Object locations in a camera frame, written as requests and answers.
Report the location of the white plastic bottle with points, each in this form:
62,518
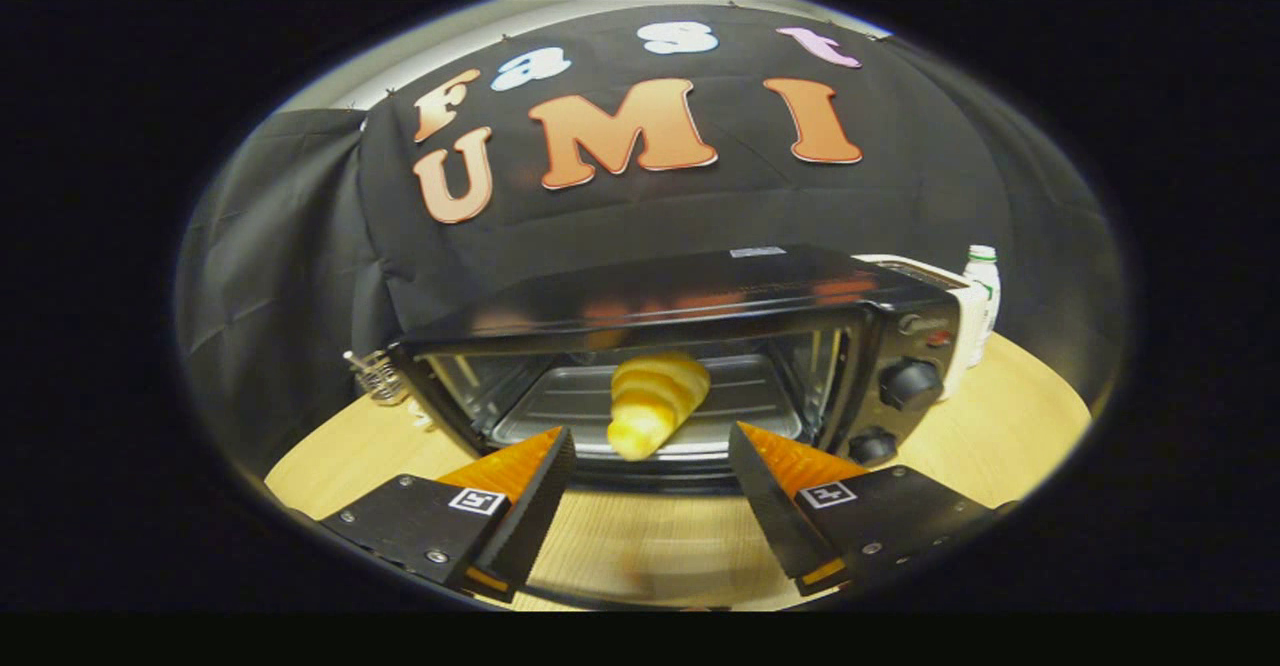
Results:
985,281

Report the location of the white bread toaster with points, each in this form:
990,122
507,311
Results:
970,336

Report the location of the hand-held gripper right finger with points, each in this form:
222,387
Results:
770,506

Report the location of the yellow croissant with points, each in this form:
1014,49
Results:
650,401

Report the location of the black toaster oven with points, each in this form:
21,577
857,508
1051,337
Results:
650,291

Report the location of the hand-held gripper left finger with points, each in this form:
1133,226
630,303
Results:
535,516

